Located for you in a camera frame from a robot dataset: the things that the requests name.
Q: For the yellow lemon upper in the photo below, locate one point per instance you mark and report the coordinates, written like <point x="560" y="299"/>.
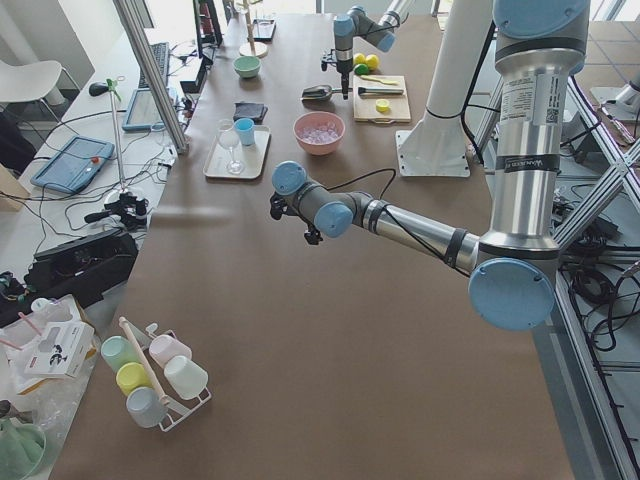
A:
<point x="372" y="61"/>

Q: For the blue teach pendant far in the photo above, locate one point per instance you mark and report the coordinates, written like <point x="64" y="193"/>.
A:
<point x="142" y="112"/>

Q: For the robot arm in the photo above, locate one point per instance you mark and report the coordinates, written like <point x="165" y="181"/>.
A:
<point x="356" y="23"/>
<point x="537" y="45"/>

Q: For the steel muddler with black tip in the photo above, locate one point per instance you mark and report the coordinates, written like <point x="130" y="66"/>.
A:
<point x="371" y="91"/>

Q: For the cream serving tray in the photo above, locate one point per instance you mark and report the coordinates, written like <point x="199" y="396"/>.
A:
<point x="251" y="157"/>

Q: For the bamboo cutting board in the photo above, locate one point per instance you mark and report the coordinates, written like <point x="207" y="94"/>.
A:
<point x="364" y="108"/>

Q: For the blue plastic cup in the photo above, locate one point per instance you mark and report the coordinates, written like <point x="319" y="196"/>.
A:
<point x="244" y="128"/>

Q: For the mint green bowl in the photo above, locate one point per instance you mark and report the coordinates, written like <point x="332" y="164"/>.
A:
<point x="247" y="67"/>

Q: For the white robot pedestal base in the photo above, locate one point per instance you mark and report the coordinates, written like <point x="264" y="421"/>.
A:
<point x="436" y="146"/>

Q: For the half lemon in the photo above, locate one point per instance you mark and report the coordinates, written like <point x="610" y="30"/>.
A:
<point x="382" y="105"/>

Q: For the aluminium frame post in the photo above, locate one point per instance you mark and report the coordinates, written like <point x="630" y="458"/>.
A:
<point x="133" y="27"/>

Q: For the pink bowl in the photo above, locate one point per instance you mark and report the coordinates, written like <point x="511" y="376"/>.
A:
<point x="313" y="118"/>

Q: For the blue teach pendant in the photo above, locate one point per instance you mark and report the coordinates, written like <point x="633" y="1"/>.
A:
<point x="73" y="167"/>
<point x="142" y="112"/>

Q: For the white wire cup rack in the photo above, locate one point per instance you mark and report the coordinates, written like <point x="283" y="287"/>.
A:
<point x="161" y="383"/>

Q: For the clear wine glass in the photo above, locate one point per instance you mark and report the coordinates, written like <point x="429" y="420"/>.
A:
<point x="229" y="140"/>

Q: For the steel ice scoop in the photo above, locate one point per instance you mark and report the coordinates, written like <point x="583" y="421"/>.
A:
<point x="319" y="93"/>

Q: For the yellow plastic knife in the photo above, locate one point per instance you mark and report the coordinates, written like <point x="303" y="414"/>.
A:
<point x="379" y="80"/>

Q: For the green lime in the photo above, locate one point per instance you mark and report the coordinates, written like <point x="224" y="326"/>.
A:
<point x="362" y="69"/>

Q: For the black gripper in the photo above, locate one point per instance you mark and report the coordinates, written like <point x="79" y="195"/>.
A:
<point x="311" y="234"/>
<point x="344" y="66"/>

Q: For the blue teach pendant near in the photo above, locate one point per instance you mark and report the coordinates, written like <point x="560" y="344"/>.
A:
<point x="73" y="167"/>

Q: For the grey folded cloth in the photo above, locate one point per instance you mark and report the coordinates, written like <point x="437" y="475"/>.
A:
<point x="251" y="110"/>

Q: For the wooden glass holder stand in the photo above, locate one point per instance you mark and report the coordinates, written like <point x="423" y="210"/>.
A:
<point x="251" y="47"/>

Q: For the pile of clear ice cubes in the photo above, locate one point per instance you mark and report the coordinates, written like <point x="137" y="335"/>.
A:
<point x="320" y="134"/>

